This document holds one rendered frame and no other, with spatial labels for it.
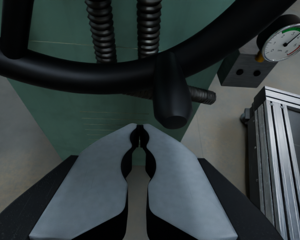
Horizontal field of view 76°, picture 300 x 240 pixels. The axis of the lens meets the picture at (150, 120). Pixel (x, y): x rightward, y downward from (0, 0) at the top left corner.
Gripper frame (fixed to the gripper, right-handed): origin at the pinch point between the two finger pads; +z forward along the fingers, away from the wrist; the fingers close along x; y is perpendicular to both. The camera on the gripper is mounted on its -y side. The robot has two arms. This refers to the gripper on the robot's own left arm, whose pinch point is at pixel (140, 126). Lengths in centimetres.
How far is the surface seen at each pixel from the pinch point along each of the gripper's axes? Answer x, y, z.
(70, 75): -5.9, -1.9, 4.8
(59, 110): -20.6, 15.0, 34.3
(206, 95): 10.8, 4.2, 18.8
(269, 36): 17.9, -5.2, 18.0
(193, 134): 27, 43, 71
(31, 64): -8.6, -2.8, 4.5
